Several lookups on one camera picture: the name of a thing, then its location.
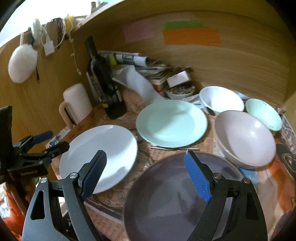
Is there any small bowl with clips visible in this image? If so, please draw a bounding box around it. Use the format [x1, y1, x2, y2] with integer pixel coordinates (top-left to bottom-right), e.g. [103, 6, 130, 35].
[165, 86, 195, 100]

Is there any orange sticky note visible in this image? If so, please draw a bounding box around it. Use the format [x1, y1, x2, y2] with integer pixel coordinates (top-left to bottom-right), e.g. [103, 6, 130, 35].
[163, 28, 221, 47]

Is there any pink sticky note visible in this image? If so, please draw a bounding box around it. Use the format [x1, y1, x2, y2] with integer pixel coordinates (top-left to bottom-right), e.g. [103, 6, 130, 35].
[123, 19, 154, 43]

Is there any dark grey plate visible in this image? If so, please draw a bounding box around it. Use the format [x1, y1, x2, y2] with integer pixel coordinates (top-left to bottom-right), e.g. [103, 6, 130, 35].
[123, 152, 246, 241]

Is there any mint green plate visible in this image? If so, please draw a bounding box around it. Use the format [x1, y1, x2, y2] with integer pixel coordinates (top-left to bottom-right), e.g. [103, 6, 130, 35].
[135, 100, 208, 148]

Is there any stitch sticker card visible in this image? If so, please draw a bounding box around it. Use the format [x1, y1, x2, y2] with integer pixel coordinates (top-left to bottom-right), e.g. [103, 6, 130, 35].
[45, 127, 70, 149]

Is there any stack of newspapers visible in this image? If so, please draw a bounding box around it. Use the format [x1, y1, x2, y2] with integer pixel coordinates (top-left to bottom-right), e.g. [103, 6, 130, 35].
[98, 51, 173, 93]

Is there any mint green bowl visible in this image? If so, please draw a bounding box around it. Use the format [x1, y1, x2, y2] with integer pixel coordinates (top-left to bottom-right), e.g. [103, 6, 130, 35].
[245, 98, 282, 133]

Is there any white dotted bowl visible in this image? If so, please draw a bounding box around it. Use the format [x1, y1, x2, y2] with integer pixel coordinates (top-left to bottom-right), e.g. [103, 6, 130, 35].
[199, 86, 245, 115]

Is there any white fluffy pompom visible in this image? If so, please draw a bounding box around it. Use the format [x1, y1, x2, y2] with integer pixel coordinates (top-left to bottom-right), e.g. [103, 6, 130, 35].
[8, 44, 38, 84]

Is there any large pinkish grey bowl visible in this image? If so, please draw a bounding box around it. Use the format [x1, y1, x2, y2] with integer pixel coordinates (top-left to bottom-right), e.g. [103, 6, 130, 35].
[213, 110, 276, 169]

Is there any printed newspaper mat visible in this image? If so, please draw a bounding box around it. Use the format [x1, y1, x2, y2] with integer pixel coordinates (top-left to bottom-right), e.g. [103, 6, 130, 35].
[49, 87, 296, 241]

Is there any orange sleeve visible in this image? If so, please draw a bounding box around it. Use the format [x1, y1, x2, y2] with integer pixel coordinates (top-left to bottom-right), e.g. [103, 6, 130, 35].
[3, 183, 25, 240]

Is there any person's left hand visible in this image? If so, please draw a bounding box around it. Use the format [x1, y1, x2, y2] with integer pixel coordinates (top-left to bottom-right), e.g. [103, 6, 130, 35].
[6, 178, 36, 205]

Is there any small white box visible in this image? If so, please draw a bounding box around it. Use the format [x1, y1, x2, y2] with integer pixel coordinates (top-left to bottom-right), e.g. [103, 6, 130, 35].
[166, 70, 191, 88]

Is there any white foam mug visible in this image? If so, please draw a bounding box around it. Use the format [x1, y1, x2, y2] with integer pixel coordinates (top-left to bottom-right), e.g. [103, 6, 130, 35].
[59, 83, 93, 129]

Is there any dark wine bottle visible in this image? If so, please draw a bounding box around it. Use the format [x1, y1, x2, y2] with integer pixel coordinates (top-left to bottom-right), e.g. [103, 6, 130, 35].
[85, 36, 127, 120]

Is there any green sticky note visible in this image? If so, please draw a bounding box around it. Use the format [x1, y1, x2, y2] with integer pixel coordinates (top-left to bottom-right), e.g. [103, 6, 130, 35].
[165, 20, 205, 30]

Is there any white plate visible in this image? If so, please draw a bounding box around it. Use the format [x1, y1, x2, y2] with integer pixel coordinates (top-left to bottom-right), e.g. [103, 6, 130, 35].
[59, 125, 138, 194]

